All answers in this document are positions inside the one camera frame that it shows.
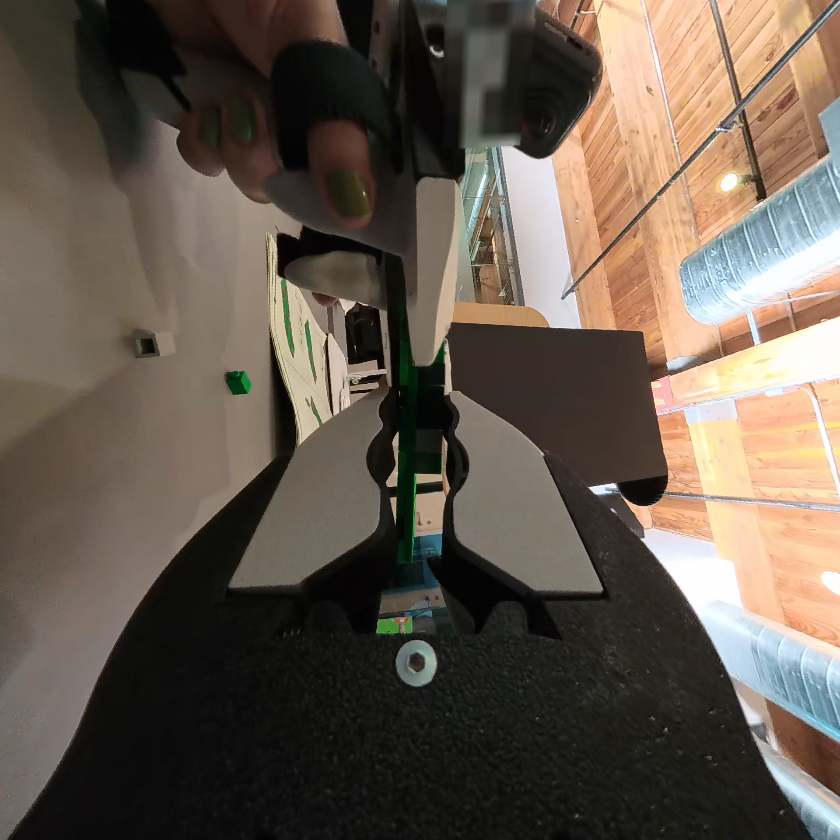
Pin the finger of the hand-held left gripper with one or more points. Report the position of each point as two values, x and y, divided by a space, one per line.
433 262

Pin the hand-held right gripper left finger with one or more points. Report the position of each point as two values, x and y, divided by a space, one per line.
321 499

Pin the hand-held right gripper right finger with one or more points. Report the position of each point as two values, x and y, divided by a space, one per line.
518 512

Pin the green brick assembly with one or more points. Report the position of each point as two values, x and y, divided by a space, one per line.
407 426

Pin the grey desk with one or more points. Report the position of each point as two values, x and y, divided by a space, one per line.
98 459

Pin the person's left hand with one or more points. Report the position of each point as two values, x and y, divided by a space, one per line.
229 26

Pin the black panel with wooden rim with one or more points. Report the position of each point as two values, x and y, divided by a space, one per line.
558 407

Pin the building instruction booklet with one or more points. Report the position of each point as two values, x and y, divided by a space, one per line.
298 367

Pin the small green brick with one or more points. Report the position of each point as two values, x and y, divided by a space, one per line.
238 383

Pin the small grey white brick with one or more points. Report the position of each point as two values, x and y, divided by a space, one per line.
152 342

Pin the ceiling spot lamp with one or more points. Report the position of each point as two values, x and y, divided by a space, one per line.
735 182

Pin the black ceiling rail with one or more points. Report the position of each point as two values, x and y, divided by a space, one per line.
689 164

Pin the silver ventilation duct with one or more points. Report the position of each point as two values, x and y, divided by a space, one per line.
761 249
781 669

